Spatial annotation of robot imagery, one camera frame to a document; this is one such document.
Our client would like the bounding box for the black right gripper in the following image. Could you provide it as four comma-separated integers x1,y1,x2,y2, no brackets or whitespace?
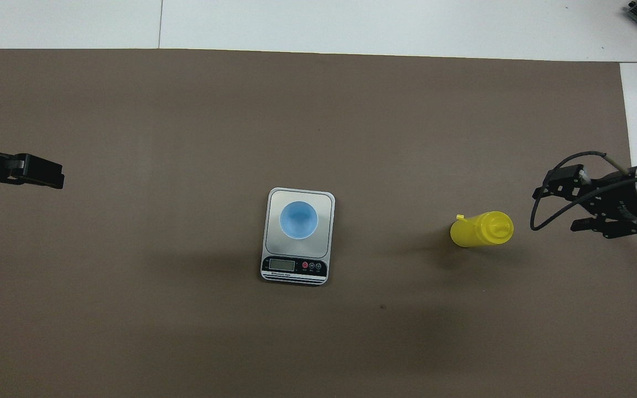
532,164,637,240

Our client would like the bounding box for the yellow squeeze bottle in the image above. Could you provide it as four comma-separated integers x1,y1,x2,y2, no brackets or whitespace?
450,211,515,248

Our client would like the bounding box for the light blue plastic cup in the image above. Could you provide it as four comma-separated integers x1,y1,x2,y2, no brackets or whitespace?
279,201,319,240

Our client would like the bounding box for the silver digital kitchen scale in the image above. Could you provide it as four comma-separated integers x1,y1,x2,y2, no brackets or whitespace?
260,187,336,286

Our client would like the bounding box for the brown table mat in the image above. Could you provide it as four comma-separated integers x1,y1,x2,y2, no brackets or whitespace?
0,48,637,398

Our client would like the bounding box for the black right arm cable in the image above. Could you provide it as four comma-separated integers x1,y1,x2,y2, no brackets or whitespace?
529,151,637,233

